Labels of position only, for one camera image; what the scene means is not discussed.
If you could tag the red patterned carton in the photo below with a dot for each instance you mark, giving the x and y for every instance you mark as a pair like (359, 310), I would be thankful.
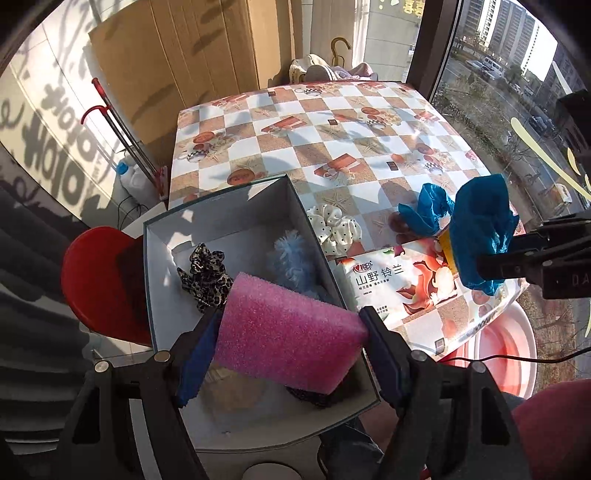
(445, 249)

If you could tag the beige sock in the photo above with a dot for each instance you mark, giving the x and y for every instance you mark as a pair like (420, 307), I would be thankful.
(235, 387)

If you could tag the cream polka dot scrunchie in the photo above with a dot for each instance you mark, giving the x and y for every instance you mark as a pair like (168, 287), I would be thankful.
(332, 228)

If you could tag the bright pink sponge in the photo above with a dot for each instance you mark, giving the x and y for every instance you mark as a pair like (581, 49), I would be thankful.
(286, 332)

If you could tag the red garment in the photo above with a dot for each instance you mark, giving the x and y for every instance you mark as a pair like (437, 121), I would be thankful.
(554, 429)

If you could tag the light blue fluffy scrunchie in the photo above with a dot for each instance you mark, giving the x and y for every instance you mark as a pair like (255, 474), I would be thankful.
(291, 263)

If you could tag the red and white basin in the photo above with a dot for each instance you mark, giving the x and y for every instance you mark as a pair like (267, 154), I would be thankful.
(498, 341)

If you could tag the red round stool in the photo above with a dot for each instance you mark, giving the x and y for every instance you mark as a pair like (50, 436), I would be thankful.
(87, 277)

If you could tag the grey trouser leg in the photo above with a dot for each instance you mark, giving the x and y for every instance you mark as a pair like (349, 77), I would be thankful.
(346, 447)

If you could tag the red hand cart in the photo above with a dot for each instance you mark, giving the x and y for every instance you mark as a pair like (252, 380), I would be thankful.
(124, 138)

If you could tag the floral tissue pack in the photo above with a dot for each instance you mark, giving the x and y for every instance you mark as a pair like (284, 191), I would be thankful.
(392, 281)

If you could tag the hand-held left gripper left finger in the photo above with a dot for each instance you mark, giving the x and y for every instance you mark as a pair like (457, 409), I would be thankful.
(198, 360)

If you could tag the white cardboard box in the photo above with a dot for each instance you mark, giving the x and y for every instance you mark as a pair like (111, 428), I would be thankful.
(175, 240)

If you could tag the leopard print scrunchie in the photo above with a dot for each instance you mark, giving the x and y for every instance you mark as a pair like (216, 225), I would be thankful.
(205, 277)

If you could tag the black sock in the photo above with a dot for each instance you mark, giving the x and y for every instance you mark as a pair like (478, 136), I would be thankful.
(309, 397)

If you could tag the white jug with blue cap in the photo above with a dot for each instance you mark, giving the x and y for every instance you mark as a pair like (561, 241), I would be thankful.
(134, 180)

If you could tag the yellow window decal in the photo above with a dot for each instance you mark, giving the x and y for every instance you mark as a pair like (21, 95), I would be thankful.
(545, 152)

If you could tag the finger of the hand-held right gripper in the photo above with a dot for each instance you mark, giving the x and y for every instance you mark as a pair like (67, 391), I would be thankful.
(540, 237)
(508, 265)

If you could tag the pile of clothes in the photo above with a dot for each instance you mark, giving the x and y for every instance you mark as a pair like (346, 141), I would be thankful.
(323, 69)

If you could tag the white round device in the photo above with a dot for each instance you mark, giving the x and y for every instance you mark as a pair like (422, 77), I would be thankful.
(272, 470)

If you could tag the brown cardboard sheet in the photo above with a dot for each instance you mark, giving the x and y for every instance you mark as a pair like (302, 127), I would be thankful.
(184, 55)

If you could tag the checked printed tablecloth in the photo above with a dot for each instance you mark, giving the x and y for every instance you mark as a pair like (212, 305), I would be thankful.
(323, 134)

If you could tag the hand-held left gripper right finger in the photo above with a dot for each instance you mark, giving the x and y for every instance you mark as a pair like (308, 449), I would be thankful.
(385, 355)

